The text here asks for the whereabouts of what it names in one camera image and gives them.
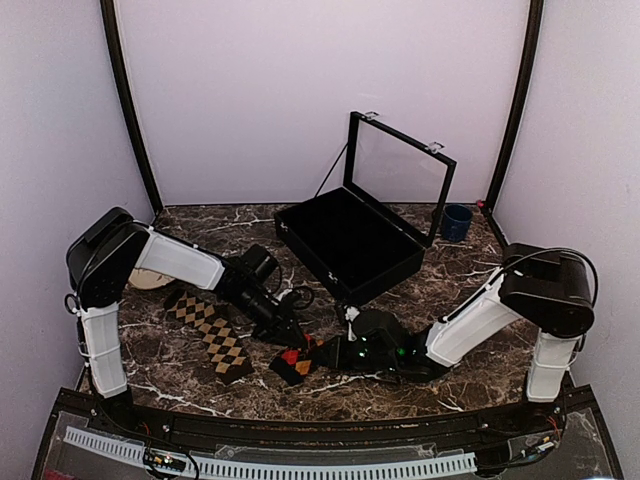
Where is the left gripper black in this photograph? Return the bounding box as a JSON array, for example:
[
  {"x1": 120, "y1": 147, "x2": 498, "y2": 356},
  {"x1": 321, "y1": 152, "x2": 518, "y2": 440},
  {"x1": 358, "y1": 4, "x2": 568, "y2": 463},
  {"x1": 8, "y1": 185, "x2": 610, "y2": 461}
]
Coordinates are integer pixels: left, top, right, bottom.
[{"x1": 228, "y1": 286, "x2": 307, "y2": 349}]

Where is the red orange argyle sock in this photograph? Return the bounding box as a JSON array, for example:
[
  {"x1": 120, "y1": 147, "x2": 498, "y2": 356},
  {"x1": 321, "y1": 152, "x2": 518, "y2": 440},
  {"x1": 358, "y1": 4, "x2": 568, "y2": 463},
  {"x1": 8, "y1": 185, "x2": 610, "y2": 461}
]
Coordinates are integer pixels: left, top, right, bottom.
[{"x1": 269, "y1": 334, "x2": 324, "y2": 386}]

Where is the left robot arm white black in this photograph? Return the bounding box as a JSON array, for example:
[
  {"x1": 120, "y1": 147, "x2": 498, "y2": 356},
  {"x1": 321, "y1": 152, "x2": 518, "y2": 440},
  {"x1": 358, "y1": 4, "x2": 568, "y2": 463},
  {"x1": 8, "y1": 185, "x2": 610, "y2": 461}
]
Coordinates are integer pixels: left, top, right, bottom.
[{"x1": 64, "y1": 207, "x2": 307, "y2": 436}]

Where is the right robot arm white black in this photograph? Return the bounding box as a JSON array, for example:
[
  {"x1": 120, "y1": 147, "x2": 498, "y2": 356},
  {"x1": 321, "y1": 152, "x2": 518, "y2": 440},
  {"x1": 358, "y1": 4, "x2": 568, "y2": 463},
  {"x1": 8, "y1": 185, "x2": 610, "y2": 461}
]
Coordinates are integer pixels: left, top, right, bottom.
[{"x1": 313, "y1": 243, "x2": 599, "y2": 434}]

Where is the tan brown argyle sock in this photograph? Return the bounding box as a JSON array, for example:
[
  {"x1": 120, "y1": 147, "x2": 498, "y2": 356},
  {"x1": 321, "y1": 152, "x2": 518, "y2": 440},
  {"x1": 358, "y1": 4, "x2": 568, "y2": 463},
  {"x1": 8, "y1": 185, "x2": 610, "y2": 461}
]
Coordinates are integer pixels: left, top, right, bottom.
[{"x1": 163, "y1": 289, "x2": 254, "y2": 386}]

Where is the black display case box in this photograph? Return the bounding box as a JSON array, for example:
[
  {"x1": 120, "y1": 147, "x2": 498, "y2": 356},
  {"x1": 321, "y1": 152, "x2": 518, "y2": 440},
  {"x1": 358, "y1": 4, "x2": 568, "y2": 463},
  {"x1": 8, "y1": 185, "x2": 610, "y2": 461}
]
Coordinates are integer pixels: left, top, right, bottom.
[{"x1": 274, "y1": 111, "x2": 457, "y2": 305}]

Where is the beige round plate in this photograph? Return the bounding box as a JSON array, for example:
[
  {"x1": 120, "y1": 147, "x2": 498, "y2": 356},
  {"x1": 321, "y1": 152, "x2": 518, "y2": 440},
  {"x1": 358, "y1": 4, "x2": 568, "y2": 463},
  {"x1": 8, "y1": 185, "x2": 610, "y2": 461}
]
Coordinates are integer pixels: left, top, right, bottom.
[{"x1": 128, "y1": 269, "x2": 174, "y2": 290}]

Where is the blue mug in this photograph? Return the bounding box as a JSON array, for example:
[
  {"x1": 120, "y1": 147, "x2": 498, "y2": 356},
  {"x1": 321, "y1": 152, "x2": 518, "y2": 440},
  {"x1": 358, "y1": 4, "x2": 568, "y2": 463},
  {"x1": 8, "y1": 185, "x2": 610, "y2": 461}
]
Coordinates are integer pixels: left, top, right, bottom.
[{"x1": 441, "y1": 204, "x2": 473, "y2": 243}]

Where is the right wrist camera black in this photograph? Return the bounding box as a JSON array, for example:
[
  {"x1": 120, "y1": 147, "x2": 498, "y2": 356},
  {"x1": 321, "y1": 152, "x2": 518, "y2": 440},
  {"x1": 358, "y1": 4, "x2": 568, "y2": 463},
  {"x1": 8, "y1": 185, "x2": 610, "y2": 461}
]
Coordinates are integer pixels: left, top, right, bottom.
[{"x1": 351, "y1": 309, "x2": 403, "y2": 346}]

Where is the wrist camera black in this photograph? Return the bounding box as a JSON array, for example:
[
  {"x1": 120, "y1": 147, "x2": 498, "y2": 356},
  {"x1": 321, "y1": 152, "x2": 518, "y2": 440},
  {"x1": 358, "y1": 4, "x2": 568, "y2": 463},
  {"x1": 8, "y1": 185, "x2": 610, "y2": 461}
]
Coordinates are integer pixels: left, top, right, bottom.
[
  {"x1": 351, "y1": 309, "x2": 403, "y2": 346},
  {"x1": 241, "y1": 244, "x2": 279, "y2": 283}
]

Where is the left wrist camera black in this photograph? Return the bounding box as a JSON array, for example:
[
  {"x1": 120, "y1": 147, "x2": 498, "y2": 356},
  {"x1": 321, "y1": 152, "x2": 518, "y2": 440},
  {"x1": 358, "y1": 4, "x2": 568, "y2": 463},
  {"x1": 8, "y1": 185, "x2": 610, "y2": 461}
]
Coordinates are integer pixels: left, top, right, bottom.
[{"x1": 241, "y1": 244, "x2": 279, "y2": 283}]

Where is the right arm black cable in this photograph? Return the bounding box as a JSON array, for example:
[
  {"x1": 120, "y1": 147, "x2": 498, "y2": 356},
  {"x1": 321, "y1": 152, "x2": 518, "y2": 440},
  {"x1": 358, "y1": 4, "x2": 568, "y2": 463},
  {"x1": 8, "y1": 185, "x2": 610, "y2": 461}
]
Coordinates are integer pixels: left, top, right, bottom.
[{"x1": 479, "y1": 247, "x2": 600, "y2": 311}]

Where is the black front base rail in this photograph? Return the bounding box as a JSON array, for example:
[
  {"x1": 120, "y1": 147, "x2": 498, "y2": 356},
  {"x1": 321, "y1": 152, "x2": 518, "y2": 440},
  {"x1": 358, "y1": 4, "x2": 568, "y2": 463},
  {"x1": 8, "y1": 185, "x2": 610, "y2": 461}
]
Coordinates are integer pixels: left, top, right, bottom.
[{"x1": 29, "y1": 384, "x2": 626, "y2": 480}]

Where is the white slotted cable duct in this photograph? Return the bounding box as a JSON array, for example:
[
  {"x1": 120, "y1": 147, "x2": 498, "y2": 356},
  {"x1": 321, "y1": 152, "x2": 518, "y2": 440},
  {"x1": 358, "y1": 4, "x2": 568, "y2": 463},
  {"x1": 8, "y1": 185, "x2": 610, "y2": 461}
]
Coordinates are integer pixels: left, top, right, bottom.
[{"x1": 63, "y1": 427, "x2": 477, "y2": 479}]

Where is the left black frame post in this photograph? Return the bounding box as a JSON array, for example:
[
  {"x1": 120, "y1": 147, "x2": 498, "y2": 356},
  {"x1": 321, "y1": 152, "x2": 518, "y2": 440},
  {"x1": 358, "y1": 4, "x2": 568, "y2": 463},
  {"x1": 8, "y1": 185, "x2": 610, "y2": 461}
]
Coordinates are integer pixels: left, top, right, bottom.
[{"x1": 99, "y1": 0, "x2": 164, "y2": 216}]

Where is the black frame post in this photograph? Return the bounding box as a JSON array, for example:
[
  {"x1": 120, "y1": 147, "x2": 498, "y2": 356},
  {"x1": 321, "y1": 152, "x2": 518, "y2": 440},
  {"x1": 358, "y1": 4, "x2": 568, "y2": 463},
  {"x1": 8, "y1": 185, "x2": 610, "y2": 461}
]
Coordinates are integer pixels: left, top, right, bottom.
[
  {"x1": 484, "y1": 0, "x2": 545, "y2": 215},
  {"x1": 99, "y1": 0, "x2": 164, "y2": 216}
]

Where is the right black frame post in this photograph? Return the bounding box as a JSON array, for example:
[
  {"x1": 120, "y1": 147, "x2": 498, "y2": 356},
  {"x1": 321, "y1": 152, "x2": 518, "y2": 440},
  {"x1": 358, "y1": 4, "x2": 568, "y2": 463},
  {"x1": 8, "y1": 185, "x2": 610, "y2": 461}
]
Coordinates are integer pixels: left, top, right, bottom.
[{"x1": 484, "y1": 0, "x2": 545, "y2": 215}]

